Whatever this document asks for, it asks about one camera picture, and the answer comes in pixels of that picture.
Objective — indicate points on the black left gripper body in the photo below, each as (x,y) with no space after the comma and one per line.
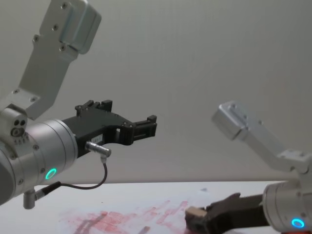
(92,126)

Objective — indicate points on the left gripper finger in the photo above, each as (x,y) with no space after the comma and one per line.
(93,106)
(139,130)

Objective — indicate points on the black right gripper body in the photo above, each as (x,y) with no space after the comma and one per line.
(246,210)

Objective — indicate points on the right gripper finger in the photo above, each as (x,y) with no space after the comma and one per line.
(214,223)
(225,201)

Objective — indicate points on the tan and brown block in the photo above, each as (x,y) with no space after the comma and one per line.
(196,215)

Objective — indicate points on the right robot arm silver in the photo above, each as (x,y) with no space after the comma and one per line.
(280,202)

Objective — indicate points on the white table cloth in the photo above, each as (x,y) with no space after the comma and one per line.
(146,195)

